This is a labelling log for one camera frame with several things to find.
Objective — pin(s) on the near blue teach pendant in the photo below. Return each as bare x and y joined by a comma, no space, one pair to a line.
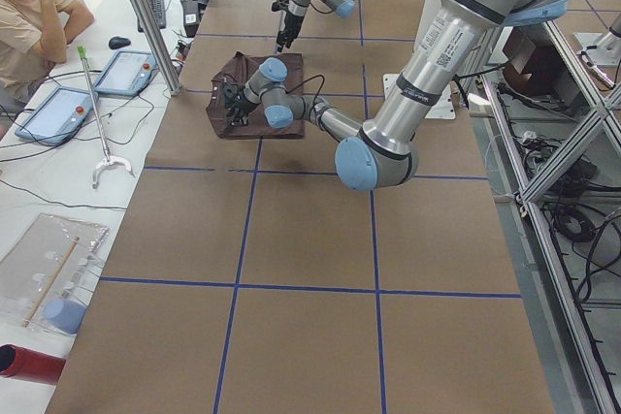
58,118

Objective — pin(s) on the clear plastic bag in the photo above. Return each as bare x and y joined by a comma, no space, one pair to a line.
33,258

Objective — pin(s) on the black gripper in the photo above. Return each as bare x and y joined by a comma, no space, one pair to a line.
290,22
238,105

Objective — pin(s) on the black keyboard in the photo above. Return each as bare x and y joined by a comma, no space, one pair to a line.
158,9

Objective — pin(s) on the seated person beige shirt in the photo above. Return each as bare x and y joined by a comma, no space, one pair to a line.
35,35

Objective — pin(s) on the blue plastic cap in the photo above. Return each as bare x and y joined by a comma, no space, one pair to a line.
65,315

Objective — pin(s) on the long metal grabber tool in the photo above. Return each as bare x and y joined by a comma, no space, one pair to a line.
109,160

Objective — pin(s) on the aluminium frame post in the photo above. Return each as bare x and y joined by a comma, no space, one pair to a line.
157,45

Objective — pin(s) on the black computer mouse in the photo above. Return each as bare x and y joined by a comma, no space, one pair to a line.
117,42

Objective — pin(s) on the far blue teach pendant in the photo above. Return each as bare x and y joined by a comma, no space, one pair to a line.
127,74

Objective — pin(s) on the wooden stick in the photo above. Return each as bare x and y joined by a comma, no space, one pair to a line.
48,284

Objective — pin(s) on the aluminium frame rail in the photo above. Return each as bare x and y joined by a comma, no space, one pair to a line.
554,161

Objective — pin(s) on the blue teach pendant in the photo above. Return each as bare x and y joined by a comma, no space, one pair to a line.
127,74
58,118

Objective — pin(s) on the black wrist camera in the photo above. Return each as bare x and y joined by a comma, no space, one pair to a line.
228,91
279,5

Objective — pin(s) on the brown t-shirt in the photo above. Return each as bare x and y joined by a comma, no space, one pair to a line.
274,85

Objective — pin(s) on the red cylinder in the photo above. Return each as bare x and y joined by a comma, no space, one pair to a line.
29,365

